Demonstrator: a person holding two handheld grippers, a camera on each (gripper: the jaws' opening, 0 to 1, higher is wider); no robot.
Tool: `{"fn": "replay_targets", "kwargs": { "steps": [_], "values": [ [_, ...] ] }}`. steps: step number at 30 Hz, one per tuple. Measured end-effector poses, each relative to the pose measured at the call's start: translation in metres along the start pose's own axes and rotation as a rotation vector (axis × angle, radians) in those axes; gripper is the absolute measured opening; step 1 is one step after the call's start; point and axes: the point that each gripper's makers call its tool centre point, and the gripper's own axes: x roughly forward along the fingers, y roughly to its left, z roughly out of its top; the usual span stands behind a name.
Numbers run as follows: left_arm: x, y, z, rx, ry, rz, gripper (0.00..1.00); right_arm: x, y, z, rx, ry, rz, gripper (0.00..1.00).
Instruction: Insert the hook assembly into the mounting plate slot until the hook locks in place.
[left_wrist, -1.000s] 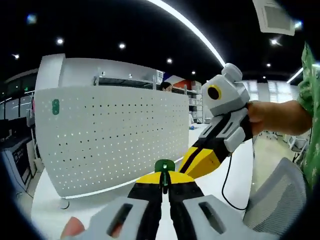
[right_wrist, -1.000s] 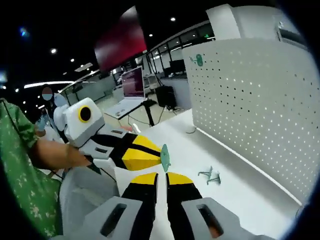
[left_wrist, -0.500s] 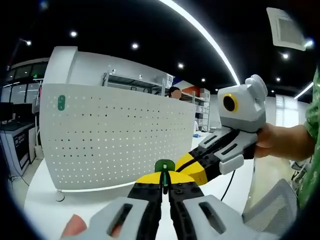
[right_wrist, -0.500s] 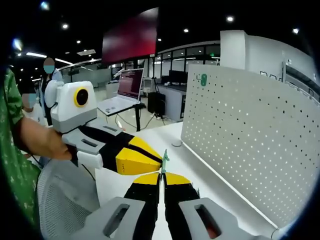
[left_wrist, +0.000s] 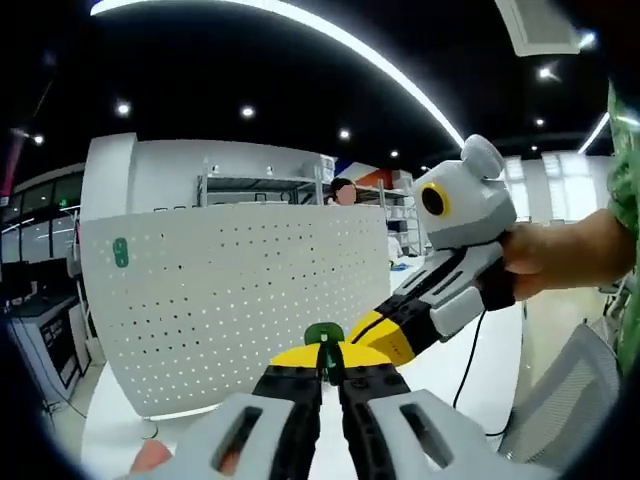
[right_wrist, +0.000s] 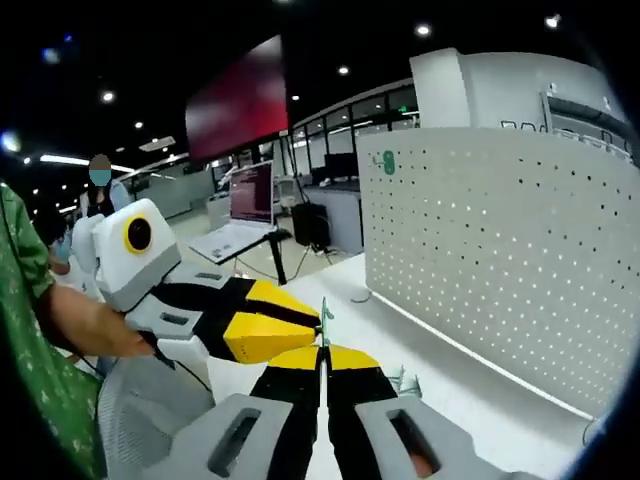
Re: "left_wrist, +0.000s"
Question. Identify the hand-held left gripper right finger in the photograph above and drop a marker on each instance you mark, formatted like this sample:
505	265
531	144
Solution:
400	430

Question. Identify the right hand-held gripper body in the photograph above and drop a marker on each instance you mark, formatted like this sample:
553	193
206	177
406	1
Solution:
470	205

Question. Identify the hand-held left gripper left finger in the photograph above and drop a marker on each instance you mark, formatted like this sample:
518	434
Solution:
270	425

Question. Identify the green hook assembly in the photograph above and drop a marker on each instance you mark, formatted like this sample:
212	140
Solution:
324	332
120	252

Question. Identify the white perforated mounting plate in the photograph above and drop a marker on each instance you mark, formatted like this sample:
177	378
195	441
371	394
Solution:
240	300

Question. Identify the person's right hand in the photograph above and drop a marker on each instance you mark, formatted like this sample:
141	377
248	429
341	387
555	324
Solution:
527	260

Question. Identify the person's green patterned clothing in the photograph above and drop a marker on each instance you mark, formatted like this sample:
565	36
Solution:
625	200

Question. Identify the metal shelf rack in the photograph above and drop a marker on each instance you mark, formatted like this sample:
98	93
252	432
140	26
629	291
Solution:
260	182

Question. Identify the white ceiling air vent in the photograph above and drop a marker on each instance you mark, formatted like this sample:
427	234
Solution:
540	25

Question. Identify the long ceiling light strip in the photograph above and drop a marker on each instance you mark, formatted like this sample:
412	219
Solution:
350	40

